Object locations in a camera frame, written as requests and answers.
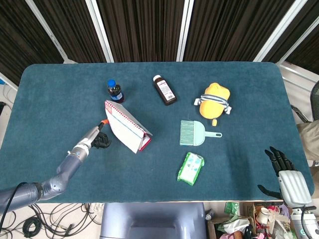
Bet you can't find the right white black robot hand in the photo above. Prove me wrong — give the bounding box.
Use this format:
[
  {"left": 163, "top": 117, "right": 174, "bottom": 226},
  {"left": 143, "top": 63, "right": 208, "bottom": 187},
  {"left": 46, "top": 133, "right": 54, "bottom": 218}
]
[{"left": 257, "top": 146, "right": 315, "bottom": 208}]

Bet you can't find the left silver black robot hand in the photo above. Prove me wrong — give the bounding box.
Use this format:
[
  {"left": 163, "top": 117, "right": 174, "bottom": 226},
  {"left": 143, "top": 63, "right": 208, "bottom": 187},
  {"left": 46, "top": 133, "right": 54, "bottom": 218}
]
[{"left": 76, "top": 119, "right": 112, "bottom": 150}]

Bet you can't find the red spiral desk calendar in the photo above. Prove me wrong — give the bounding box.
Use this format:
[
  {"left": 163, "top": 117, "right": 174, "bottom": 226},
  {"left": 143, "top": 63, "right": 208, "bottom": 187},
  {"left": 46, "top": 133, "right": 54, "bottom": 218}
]
[{"left": 104, "top": 100, "right": 153, "bottom": 154}]

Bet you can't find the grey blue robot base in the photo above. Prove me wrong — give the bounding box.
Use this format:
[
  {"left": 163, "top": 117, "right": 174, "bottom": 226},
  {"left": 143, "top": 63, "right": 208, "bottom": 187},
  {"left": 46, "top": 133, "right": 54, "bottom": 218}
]
[{"left": 100, "top": 202, "right": 208, "bottom": 239}]

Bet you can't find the white paper cup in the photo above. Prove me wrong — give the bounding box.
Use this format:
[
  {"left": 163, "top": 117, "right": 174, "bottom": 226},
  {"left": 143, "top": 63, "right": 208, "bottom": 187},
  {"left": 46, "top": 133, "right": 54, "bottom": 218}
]
[{"left": 257, "top": 207, "right": 272, "bottom": 224}]

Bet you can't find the blue cap dark drink bottle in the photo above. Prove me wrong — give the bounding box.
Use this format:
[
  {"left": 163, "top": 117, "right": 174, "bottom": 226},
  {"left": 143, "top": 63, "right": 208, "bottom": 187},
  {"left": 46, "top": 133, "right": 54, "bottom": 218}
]
[{"left": 107, "top": 79, "right": 125, "bottom": 103}]

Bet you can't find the beige cloth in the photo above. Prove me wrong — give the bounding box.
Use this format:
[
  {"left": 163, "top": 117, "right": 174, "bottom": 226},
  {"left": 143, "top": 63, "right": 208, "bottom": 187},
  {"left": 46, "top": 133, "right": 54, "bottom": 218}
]
[{"left": 298, "top": 119, "right": 319, "bottom": 161}]

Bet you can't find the cardboard box of clutter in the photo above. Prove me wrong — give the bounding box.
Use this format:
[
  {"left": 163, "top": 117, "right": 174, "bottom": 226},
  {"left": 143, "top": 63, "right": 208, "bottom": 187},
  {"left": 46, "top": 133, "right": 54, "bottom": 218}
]
[{"left": 206, "top": 201, "right": 297, "bottom": 239}]

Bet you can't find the teal blue table mat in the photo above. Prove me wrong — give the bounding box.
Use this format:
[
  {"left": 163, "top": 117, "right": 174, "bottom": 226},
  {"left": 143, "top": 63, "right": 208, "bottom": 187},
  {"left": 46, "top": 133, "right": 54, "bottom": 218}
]
[{"left": 0, "top": 63, "right": 315, "bottom": 204}]

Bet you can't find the brown medicine bottle white cap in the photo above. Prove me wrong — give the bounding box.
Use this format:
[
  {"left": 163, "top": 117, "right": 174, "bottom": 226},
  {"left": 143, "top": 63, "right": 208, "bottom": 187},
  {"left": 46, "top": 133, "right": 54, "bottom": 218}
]
[{"left": 153, "top": 75, "right": 178, "bottom": 106}]

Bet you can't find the black mesh office chair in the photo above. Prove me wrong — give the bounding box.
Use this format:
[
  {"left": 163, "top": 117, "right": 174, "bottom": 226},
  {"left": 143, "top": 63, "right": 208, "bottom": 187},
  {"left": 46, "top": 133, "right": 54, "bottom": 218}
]
[{"left": 291, "top": 81, "right": 319, "bottom": 123}]

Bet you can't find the mint green small brush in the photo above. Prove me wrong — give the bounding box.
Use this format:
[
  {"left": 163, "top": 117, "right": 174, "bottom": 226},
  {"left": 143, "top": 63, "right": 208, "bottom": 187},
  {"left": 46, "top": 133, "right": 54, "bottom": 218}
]
[{"left": 179, "top": 119, "right": 223, "bottom": 146}]

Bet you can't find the green wet wipes pack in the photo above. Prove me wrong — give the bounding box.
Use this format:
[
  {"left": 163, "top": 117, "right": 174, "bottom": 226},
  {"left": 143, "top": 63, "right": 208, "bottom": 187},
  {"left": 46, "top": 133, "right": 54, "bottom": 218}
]
[{"left": 177, "top": 151, "right": 205, "bottom": 186}]

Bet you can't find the dark partition screen panel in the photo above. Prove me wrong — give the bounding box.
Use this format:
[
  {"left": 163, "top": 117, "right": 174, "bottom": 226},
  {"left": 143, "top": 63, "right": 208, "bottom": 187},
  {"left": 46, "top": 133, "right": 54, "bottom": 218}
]
[
  {"left": 96, "top": 0, "right": 188, "bottom": 63},
  {"left": 183, "top": 0, "right": 298, "bottom": 62},
  {"left": 32, "top": 0, "right": 107, "bottom": 63},
  {"left": 0, "top": 0, "right": 63, "bottom": 85}
]

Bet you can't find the yellow plush toy striped shirt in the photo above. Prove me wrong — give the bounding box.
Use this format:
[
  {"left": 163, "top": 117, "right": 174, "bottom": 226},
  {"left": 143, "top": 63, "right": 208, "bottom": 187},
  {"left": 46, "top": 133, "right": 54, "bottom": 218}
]
[{"left": 194, "top": 83, "right": 232, "bottom": 126}]

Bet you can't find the black floor cable bundle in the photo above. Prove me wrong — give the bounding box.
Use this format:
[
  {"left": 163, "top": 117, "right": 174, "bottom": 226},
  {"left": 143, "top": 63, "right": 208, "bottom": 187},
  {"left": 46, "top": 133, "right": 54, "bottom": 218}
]
[{"left": 0, "top": 203, "right": 101, "bottom": 239}]

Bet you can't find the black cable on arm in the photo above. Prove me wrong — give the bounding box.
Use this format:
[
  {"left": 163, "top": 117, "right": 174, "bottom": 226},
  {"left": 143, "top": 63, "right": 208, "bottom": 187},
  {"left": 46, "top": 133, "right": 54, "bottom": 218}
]
[{"left": 0, "top": 182, "right": 28, "bottom": 239}]

